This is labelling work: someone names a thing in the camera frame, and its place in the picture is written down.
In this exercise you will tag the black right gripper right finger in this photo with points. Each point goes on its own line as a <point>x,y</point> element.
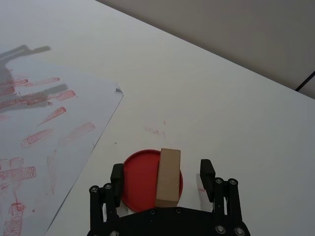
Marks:
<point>208,177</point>

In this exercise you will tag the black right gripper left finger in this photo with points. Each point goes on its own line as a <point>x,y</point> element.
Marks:
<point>116,182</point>

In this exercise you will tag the small white paper slip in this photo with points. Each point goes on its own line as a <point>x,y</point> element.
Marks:
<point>200,183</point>

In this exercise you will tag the round red ink pad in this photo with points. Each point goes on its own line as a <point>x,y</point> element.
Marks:
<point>140,179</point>

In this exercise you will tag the brown wooden stamp block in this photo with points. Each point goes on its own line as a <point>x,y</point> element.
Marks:
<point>168,177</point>

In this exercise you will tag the white paper with red stamps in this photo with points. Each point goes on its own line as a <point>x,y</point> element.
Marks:
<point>56,137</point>

